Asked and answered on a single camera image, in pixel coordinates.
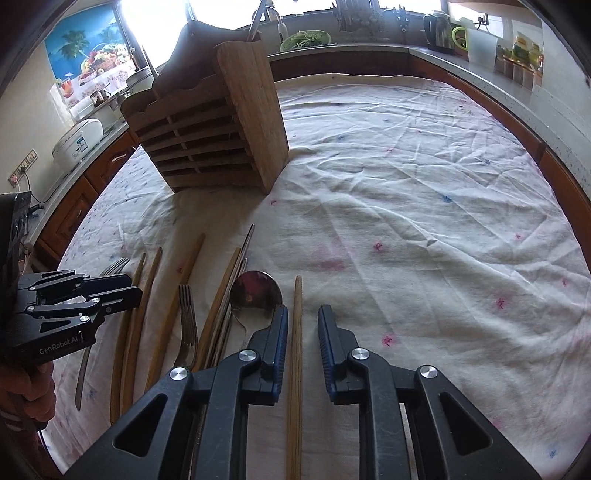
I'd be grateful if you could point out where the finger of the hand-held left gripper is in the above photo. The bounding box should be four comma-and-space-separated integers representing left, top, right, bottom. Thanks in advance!
21, 286, 144, 330
18, 270, 132, 301

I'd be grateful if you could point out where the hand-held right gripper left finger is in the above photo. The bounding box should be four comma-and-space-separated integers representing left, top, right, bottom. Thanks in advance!
60, 304, 289, 480

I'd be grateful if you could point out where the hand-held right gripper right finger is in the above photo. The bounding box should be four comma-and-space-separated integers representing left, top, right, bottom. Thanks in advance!
317, 304, 543, 480

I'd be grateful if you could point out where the wooden utensil holder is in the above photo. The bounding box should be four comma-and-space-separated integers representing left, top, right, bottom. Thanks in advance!
121, 21, 291, 195

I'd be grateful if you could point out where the person's left hand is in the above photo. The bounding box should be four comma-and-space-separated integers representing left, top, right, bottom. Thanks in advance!
0, 357, 56, 432

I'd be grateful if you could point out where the metal spoon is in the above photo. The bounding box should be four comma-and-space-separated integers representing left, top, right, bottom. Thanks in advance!
229, 271, 283, 352

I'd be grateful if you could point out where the metal fork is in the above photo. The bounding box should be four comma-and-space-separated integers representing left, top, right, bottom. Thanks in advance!
173, 284, 199, 370
75, 257, 131, 411

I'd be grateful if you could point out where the white rice cooker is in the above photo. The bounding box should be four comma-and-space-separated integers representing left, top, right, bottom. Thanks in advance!
52, 117, 105, 168

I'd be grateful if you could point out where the white floral tablecloth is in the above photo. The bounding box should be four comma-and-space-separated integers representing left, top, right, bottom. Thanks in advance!
44, 74, 580, 480

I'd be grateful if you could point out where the white electric pot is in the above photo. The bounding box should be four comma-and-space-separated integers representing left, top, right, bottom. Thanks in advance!
124, 68, 154, 93

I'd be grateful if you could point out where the kitchen window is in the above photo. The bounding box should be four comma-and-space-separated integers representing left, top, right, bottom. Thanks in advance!
113, 0, 527, 70

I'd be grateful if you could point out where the green colander with vegetables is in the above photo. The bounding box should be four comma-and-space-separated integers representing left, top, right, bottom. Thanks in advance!
279, 30, 338, 52

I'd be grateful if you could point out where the kitchen faucet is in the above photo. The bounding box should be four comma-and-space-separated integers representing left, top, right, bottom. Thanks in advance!
263, 4, 289, 44

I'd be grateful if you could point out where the metal dish rack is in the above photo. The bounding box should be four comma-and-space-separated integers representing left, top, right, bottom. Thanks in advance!
335, 0, 386, 33

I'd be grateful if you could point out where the black electric kettle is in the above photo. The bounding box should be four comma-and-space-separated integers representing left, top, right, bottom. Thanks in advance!
422, 13, 458, 51

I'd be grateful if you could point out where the black kitchen tool holder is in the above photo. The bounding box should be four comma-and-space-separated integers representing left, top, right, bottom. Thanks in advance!
392, 4, 414, 35

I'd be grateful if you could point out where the spice jar set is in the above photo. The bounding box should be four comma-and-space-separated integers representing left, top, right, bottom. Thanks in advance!
494, 58, 543, 88

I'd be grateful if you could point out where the green label bottle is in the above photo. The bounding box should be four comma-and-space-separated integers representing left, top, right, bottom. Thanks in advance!
510, 34, 532, 63

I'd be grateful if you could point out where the wall socket strip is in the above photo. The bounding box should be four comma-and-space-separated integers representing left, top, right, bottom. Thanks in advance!
7, 148, 38, 185

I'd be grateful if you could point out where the tropical fruit wall poster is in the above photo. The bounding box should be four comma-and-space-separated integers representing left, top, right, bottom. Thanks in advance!
45, 7, 134, 109

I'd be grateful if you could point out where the clear pitcher green handle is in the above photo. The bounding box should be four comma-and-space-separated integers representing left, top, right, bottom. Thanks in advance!
451, 21, 499, 63

